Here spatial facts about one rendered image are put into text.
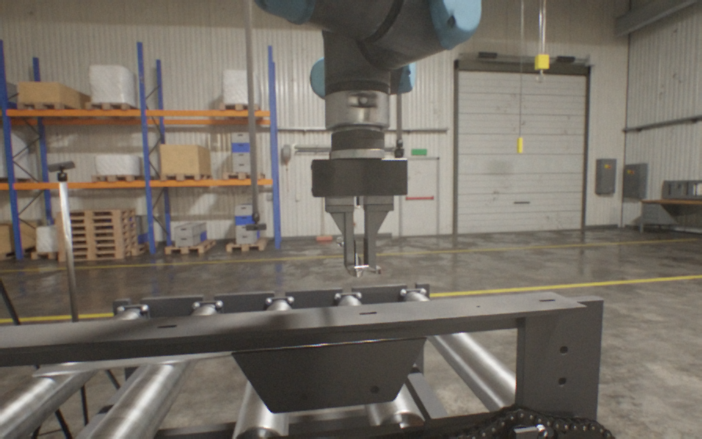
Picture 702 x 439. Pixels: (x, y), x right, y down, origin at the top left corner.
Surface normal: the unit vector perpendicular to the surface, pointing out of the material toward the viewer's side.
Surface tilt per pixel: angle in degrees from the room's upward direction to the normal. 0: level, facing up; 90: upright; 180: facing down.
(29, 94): 90
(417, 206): 90
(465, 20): 90
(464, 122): 90
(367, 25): 160
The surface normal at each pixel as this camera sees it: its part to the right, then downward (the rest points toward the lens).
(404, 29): 0.32, 0.89
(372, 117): 0.41, 0.10
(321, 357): 0.15, 0.09
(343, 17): 0.20, 0.97
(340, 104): -0.46, 0.09
